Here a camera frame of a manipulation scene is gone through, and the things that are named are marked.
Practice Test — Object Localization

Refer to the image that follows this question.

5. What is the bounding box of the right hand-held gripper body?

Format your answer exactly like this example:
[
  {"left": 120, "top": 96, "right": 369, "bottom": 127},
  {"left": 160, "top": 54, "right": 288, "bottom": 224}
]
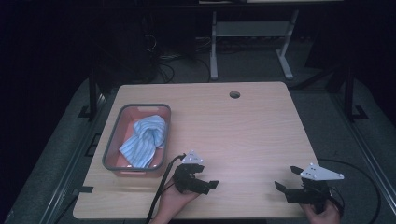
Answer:
[{"left": 284, "top": 162, "right": 346, "bottom": 215}]

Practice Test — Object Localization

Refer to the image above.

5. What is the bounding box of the person's right hand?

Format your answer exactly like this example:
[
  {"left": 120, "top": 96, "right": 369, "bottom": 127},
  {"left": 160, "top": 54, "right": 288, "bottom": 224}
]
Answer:
[{"left": 300, "top": 199, "right": 343, "bottom": 224}]

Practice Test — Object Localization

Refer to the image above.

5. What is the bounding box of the tangle of floor cables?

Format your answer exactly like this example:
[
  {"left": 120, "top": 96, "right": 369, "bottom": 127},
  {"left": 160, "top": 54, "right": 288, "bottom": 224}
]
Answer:
[{"left": 143, "top": 32, "right": 213, "bottom": 85}]

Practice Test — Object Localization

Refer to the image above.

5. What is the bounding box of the blue striped cloth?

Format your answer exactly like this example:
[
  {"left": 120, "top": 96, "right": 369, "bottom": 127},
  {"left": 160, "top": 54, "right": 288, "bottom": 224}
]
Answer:
[{"left": 118, "top": 114, "right": 168, "bottom": 169}]

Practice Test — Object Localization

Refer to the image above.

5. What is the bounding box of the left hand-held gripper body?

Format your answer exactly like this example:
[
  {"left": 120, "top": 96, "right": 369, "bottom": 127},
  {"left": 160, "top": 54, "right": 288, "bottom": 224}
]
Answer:
[{"left": 172, "top": 149, "right": 207, "bottom": 195}]

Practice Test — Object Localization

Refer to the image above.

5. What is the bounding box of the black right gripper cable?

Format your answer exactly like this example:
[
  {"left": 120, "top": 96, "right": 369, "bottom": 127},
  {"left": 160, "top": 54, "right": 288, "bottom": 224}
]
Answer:
[{"left": 317, "top": 158, "right": 383, "bottom": 224}]

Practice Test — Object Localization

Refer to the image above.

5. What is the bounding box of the pink basket with grey rim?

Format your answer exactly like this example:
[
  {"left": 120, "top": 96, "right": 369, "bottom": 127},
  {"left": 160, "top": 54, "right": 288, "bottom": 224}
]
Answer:
[{"left": 101, "top": 103, "right": 173, "bottom": 179}]

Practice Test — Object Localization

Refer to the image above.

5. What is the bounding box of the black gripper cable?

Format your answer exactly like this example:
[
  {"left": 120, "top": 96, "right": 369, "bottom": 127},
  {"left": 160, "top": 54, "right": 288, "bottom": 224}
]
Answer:
[
  {"left": 145, "top": 152, "right": 187, "bottom": 224},
  {"left": 317, "top": 158, "right": 383, "bottom": 224}
]

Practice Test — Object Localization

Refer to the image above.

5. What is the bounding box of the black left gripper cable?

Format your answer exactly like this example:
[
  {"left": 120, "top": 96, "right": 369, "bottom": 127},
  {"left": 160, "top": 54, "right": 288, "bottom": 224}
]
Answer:
[{"left": 145, "top": 152, "right": 187, "bottom": 224}]

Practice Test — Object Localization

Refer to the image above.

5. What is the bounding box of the white metal stand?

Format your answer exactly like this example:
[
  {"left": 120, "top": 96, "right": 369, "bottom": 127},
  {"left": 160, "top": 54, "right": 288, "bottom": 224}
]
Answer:
[{"left": 209, "top": 8, "right": 301, "bottom": 82}]

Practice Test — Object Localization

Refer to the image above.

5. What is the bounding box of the black metal post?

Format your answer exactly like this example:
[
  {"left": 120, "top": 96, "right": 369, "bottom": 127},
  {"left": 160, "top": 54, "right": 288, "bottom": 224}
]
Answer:
[
  {"left": 342, "top": 63, "right": 370, "bottom": 123},
  {"left": 78, "top": 66, "right": 106, "bottom": 120}
]

